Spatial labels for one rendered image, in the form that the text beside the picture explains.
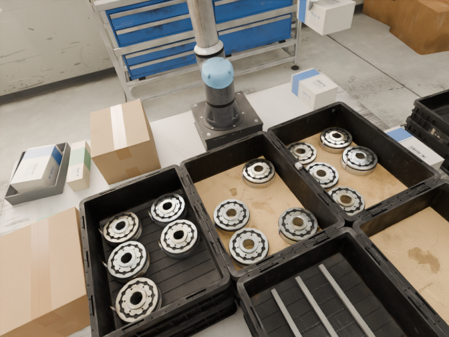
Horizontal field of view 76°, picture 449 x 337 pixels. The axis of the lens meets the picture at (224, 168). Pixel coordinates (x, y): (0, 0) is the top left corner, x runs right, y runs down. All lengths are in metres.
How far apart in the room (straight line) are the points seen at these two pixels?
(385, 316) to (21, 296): 0.86
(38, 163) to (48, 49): 2.33
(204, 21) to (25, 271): 0.95
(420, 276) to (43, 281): 0.93
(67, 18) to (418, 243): 3.28
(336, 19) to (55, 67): 2.99
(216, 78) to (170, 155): 0.40
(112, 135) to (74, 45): 2.41
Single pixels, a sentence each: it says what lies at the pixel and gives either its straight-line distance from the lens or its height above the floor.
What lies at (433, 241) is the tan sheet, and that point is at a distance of 0.91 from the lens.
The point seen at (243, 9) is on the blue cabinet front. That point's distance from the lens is 2.73.
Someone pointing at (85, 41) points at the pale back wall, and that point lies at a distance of 3.51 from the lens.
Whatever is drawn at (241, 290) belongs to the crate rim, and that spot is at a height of 0.93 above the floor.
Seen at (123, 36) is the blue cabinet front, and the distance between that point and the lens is 2.58.
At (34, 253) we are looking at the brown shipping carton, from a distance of 0.98.
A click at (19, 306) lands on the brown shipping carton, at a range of 0.92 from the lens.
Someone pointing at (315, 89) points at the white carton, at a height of 0.79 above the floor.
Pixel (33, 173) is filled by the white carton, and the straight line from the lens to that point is 1.33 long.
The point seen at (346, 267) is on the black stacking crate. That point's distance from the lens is 0.80.
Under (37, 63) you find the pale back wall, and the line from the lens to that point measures 3.66.
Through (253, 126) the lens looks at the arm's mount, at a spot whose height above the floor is 0.79.
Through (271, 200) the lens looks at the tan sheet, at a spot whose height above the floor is 0.83.
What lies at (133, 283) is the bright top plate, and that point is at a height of 0.86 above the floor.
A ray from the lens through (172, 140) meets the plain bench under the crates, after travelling 1.33.
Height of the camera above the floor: 1.54
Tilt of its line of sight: 47 degrees down
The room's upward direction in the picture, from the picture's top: 9 degrees counter-clockwise
